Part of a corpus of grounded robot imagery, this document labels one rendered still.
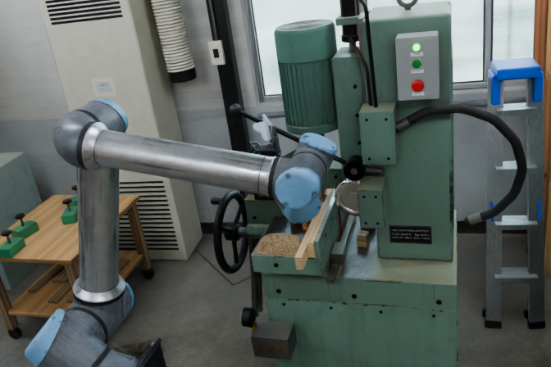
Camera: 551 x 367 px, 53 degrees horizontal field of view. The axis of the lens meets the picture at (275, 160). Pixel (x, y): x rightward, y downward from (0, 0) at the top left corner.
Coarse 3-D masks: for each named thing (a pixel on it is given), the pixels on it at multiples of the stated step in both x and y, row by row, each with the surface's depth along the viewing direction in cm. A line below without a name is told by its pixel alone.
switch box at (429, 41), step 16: (416, 32) 137; (432, 32) 134; (400, 48) 134; (432, 48) 132; (400, 64) 136; (432, 64) 133; (400, 80) 137; (432, 80) 135; (400, 96) 139; (416, 96) 138; (432, 96) 137
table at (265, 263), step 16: (256, 224) 183; (272, 224) 175; (288, 224) 174; (336, 224) 175; (256, 256) 160; (272, 256) 158; (288, 256) 157; (272, 272) 161; (288, 272) 159; (304, 272) 157; (320, 272) 156
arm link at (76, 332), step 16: (48, 320) 147; (64, 320) 149; (80, 320) 152; (96, 320) 155; (48, 336) 145; (64, 336) 146; (80, 336) 149; (96, 336) 153; (32, 352) 144; (48, 352) 144; (64, 352) 144; (80, 352) 146; (96, 352) 148
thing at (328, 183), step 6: (336, 162) 172; (330, 168) 168; (336, 168) 168; (330, 174) 169; (336, 174) 168; (342, 174) 168; (324, 180) 170; (330, 180) 170; (342, 180) 168; (324, 186) 171; (330, 186) 170
